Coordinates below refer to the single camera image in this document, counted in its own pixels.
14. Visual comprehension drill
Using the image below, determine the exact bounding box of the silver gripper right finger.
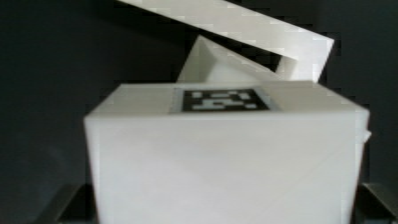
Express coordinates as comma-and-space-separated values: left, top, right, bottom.
351, 183, 398, 224

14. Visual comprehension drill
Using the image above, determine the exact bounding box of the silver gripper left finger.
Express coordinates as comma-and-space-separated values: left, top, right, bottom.
37, 184, 97, 224

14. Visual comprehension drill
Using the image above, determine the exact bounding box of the white cabinet top block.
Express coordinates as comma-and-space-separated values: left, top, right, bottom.
83, 82, 369, 224

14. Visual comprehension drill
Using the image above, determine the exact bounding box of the white U-shaped frame border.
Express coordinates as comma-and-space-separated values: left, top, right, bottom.
118, 0, 333, 81

